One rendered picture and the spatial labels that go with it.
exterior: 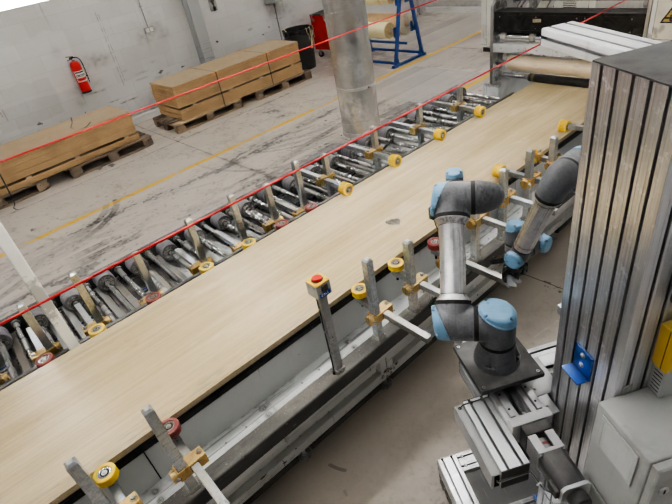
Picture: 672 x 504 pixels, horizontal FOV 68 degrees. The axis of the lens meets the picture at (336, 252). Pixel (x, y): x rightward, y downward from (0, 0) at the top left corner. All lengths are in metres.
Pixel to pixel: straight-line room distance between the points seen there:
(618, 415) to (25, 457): 1.99
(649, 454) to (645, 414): 0.11
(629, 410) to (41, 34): 8.26
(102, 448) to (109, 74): 7.35
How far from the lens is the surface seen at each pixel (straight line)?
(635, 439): 1.45
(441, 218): 1.70
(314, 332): 2.35
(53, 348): 2.81
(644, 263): 1.23
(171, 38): 9.30
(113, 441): 2.14
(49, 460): 2.24
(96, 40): 8.85
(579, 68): 4.46
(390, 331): 2.39
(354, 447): 2.87
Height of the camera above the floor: 2.37
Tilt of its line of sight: 34 degrees down
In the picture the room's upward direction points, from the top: 11 degrees counter-clockwise
